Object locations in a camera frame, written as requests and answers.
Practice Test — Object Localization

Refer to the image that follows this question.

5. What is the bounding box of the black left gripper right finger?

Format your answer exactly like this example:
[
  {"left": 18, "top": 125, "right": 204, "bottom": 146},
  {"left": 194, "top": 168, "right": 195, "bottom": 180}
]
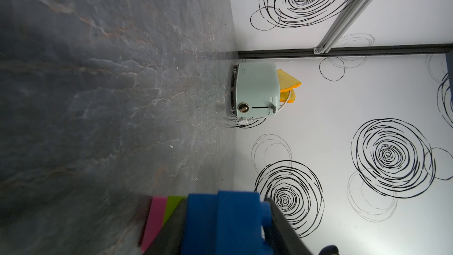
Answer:
[{"left": 264, "top": 198, "right": 312, "bottom": 255}]

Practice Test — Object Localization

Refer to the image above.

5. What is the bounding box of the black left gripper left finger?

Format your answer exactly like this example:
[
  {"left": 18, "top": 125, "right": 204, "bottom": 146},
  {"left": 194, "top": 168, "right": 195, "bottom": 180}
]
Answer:
[{"left": 143, "top": 199, "right": 187, "bottom": 255}]

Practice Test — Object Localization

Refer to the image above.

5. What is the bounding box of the pink square lego brick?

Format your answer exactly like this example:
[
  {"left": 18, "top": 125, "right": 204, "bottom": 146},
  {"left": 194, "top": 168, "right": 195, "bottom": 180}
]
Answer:
[{"left": 140, "top": 197, "right": 167, "bottom": 254}]

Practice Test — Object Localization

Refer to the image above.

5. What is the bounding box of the blue long lego brick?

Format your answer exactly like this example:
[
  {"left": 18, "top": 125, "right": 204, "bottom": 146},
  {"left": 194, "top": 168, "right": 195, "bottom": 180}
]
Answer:
[
  {"left": 180, "top": 194, "right": 218, "bottom": 255},
  {"left": 215, "top": 191, "right": 274, "bottom": 255}
]

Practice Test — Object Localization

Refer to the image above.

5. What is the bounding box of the lime green long lego brick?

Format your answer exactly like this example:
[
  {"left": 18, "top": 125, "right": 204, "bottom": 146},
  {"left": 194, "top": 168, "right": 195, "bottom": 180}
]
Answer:
[{"left": 163, "top": 196, "right": 186, "bottom": 225}]

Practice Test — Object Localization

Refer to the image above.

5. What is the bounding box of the blue long lego brick front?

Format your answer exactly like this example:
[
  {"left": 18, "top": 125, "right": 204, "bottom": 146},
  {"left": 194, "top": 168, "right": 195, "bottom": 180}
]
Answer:
[{"left": 215, "top": 191, "right": 274, "bottom": 255}]

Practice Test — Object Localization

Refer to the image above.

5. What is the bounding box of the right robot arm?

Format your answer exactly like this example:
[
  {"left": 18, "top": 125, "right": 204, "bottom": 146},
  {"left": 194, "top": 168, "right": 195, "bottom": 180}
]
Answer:
[{"left": 319, "top": 245, "right": 339, "bottom": 255}]

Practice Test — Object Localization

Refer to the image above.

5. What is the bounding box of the orange toast slice right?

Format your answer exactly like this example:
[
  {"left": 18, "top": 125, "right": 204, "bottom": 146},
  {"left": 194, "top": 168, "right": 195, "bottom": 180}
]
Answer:
[{"left": 280, "top": 89, "right": 296, "bottom": 103}]

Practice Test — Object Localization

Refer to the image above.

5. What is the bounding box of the mint green toaster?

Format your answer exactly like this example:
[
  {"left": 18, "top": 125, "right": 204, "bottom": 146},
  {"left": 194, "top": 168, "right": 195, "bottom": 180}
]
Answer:
[{"left": 232, "top": 62, "right": 280, "bottom": 120}]

